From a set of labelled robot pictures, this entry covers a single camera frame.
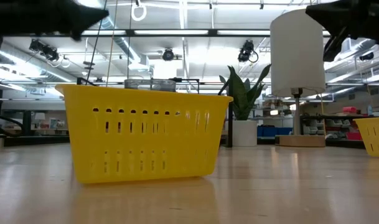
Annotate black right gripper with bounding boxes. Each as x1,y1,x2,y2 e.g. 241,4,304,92
305,0,379,62

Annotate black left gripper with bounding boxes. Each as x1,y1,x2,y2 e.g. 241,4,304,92
0,0,110,50

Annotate grey plastic basket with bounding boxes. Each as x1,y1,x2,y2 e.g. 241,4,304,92
123,78,177,93

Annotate yellow plastic basket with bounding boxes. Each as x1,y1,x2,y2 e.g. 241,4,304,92
352,116,379,159
54,83,234,185

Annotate white shade wooden base lamp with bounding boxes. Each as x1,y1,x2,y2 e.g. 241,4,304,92
269,8,327,148

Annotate black spotlight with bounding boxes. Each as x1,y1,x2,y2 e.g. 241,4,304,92
28,38,60,62
237,39,259,63
161,47,175,62

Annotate snake plant white pot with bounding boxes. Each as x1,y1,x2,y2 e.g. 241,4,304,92
218,63,273,148

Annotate blue storage bins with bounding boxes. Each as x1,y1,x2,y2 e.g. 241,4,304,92
256,125,294,138

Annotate thin black hanging cable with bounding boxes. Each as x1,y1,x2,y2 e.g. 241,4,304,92
84,0,108,85

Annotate yellow rope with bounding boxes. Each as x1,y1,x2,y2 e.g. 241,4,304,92
105,0,119,88

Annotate white cable loop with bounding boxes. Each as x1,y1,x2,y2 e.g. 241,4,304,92
131,0,148,22

